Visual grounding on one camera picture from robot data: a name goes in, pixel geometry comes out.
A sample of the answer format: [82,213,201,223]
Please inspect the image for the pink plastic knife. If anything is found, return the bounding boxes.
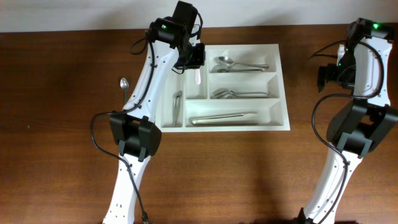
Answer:
[194,69,201,85]

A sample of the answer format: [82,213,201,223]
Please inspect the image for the large metal spoon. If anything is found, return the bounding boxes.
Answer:
[215,56,269,68]
[210,65,264,73]

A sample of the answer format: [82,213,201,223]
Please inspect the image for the small teaspoon dark handle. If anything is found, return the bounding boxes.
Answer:
[119,78,129,104]

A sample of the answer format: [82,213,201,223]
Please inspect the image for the metal tongs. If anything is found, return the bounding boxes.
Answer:
[190,113,259,126]

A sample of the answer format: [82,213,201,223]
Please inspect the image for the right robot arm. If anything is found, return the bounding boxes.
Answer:
[293,18,397,224]

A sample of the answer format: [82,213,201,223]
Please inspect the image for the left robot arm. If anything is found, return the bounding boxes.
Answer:
[103,1,205,224]

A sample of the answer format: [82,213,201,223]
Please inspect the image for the metal fork in tray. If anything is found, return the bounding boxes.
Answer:
[211,88,269,96]
[214,90,269,99]

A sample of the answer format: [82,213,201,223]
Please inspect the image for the white plastic cutlery tray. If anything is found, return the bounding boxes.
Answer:
[155,44,290,133]

